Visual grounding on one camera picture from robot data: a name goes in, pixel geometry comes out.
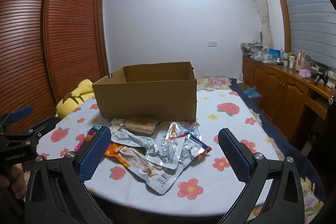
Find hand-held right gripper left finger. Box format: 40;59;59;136
25;126;112;224

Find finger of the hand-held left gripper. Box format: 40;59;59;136
5;118;58;146
0;106;34;132

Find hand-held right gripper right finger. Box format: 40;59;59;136
217;128;308;224

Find brown cardboard box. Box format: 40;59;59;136
92;61;197;122

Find person's left hand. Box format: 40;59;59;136
0;164;26;204

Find red blue snack packet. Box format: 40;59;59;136
76;126;101;152

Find blue striped silver snack packet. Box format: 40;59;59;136
181;131;208;165

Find yellow plush toy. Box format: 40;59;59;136
56;79;95;118

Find clear orange snack packet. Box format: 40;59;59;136
105;144;183;189

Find strawberry flower print tablecloth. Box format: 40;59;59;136
37;88;295;209

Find clear bread packet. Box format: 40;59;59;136
110;117;162;135

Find silver orange print snack packet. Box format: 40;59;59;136
168;122;200;142

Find teal crumpled bag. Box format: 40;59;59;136
243;86;260;98

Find large silver snack packet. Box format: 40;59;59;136
112;128;187;169

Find floral bed blanket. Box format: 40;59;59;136
196;77;327;214

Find wooden sideboard cabinet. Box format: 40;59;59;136
241;55;336;142

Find brown louvered wooden wardrobe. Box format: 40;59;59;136
0;0;111;122

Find white bottles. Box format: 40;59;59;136
283;52;296;68

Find pile of patterned cloth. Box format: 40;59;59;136
241;40;264;57

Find pink bottle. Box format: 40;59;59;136
296;50;311;71

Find black toy figure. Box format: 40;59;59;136
312;64;332;86

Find cream lace curtain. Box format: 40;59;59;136
245;0;274;50

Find window with grey blinds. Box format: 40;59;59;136
269;0;336;67

